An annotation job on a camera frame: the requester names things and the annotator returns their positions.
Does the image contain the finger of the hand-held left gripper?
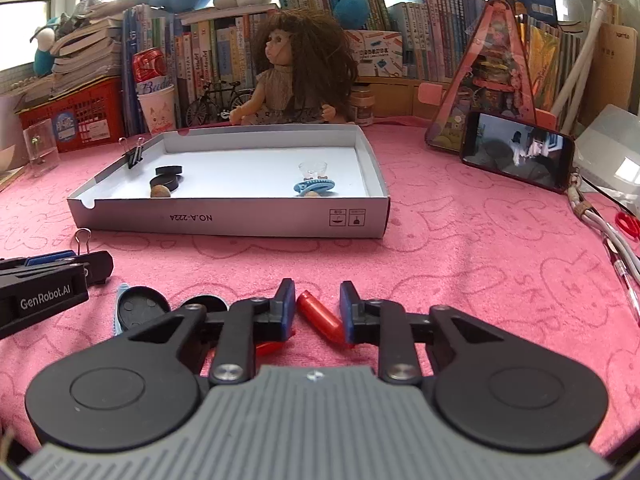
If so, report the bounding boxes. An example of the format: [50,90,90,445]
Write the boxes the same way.
[65,251,115,286]
[22,250,73,267]

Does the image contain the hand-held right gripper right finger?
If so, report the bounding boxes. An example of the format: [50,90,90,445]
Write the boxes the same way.
[340,281,506,385]

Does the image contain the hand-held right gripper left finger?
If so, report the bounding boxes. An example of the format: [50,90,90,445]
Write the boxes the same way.
[127,278,296,386]

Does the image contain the light blue plastic clip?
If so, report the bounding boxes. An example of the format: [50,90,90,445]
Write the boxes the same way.
[115,282,132,336]

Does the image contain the large black round lid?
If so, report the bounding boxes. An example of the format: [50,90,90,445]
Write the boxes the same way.
[119,286,171,333]

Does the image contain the deep black round cap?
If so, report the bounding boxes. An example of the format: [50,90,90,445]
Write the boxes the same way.
[180,296,228,313]

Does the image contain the blue bear hair clip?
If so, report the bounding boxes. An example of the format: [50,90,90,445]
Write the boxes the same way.
[293,176,337,196]

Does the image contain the white cardboard box tray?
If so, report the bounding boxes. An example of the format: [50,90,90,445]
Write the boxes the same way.
[66,125,391,239]

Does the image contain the clear acrylic block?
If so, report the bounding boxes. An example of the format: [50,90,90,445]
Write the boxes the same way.
[22,119,60,177]

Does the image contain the small black binder clip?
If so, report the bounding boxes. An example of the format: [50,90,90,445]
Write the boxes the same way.
[119,136,147,169]

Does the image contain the pink bunny print cloth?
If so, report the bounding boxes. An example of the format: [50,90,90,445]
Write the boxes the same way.
[0,120,640,461]

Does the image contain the red plastic crate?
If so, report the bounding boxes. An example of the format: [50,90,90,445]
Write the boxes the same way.
[19,77,125,153]

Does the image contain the white cat print paper cup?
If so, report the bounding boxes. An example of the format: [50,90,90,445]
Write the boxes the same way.
[137,84,178,135]

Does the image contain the small jar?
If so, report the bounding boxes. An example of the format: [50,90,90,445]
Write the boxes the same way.
[350,86,375,127]

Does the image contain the red beer can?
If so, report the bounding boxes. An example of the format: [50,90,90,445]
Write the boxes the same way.
[132,47,173,86]

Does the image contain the black toy bicycle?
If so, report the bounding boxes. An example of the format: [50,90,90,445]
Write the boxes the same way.
[186,81,256,128]

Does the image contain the blue white plush toy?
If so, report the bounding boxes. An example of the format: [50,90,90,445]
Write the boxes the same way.
[30,17,57,77]

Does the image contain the stack of lying books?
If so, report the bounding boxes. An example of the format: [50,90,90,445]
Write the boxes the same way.
[50,2,126,83]

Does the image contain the brown cardboard shelf box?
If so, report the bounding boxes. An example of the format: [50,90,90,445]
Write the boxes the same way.
[360,77,451,118]

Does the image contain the black smartphone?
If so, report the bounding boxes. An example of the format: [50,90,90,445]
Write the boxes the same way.
[460,111,575,193]

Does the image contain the row of standing books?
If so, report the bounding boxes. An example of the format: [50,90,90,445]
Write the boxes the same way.
[122,0,596,126]

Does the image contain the brown haired doll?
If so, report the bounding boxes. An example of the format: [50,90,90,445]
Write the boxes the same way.
[229,8,358,126]

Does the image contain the grey plush toy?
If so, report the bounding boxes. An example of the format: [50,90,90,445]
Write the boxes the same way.
[55,0,153,36]

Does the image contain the colourful printed carton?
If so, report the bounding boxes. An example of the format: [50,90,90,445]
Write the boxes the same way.
[345,30,403,78]

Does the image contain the red clear pen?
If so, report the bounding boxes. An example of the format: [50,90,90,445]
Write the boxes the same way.
[605,240,640,321]

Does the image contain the pink house-shaped stand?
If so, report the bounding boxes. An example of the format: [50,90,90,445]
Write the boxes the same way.
[426,0,557,153]

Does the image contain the red scissors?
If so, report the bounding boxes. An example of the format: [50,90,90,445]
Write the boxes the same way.
[615,211,640,238]

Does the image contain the translucent plastic folder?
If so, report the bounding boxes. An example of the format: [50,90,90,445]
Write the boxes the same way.
[575,104,640,201]

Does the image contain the brown cardboard sheet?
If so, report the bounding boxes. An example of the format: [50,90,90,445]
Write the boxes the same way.
[595,22,640,126]

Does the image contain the white braided cord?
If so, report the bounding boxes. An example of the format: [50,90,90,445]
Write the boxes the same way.
[567,175,640,271]

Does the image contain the white plastic pipe frame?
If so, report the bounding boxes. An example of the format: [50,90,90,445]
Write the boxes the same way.
[550,0,613,121]

